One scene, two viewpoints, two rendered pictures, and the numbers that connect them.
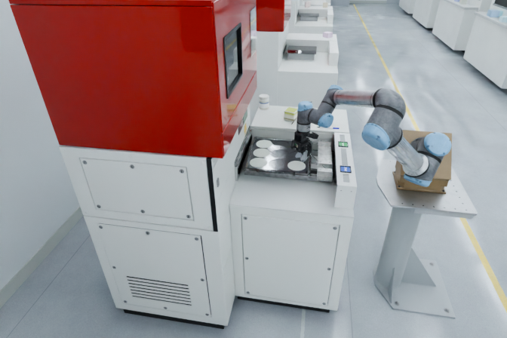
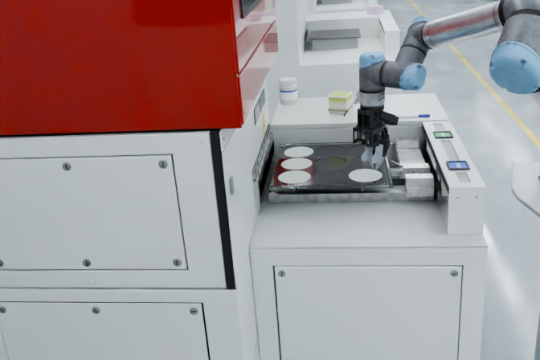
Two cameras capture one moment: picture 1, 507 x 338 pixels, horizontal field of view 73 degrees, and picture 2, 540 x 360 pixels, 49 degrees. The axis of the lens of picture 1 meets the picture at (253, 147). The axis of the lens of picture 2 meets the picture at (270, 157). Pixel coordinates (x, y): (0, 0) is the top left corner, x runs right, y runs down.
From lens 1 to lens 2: 0.36 m
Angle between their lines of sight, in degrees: 10
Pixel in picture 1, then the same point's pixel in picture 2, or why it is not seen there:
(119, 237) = (39, 328)
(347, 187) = (468, 190)
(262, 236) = (317, 309)
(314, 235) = (415, 295)
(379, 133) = (525, 55)
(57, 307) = not seen: outside the picture
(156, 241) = (113, 328)
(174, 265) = not seen: outside the picture
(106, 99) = (18, 32)
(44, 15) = not seen: outside the picture
